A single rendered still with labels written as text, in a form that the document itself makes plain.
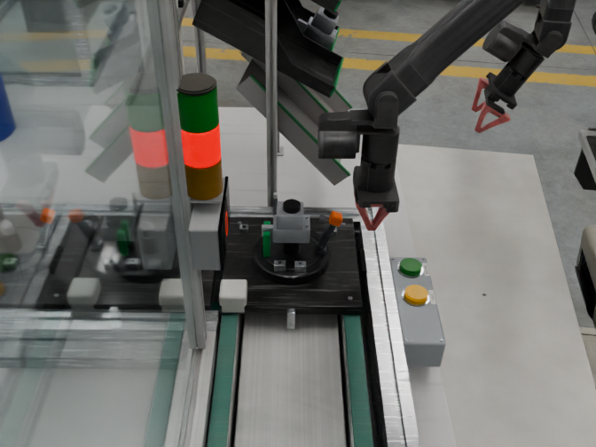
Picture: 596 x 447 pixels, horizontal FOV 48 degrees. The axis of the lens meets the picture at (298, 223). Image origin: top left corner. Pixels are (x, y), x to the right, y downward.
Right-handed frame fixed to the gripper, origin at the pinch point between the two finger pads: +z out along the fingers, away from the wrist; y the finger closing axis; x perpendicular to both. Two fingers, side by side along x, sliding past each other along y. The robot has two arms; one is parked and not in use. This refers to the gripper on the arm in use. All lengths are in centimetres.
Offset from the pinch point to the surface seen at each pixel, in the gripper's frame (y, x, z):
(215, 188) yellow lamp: 20.4, -24.0, -22.6
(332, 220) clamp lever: 0.6, -7.0, -1.7
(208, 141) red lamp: 20.7, -24.3, -29.8
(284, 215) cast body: 1.7, -15.2, -3.5
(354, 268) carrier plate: 2.1, -2.7, 8.0
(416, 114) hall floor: -224, 55, 104
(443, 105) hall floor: -235, 72, 104
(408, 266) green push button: 1.8, 7.0, 7.9
